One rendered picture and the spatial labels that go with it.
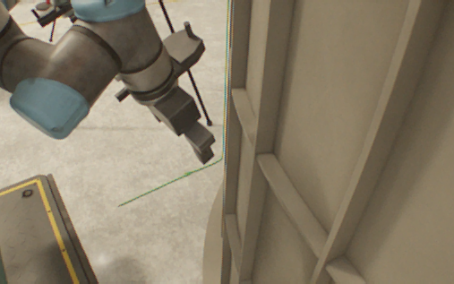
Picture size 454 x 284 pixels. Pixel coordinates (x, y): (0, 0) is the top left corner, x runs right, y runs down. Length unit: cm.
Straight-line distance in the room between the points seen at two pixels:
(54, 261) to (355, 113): 86
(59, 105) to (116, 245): 107
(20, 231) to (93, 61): 81
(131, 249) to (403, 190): 116
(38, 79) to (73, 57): 4
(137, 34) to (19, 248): 80
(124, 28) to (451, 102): 32
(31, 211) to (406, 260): 102
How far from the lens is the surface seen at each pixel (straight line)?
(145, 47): 43
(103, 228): 145
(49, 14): 89
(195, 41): 51
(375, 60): 31
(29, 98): 37
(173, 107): 48
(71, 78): 37
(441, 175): 29
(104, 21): 39
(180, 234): 138
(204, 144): 50
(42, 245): 106
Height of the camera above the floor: 112
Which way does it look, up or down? 38 degrees down
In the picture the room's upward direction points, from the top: 1 degrees clockwise
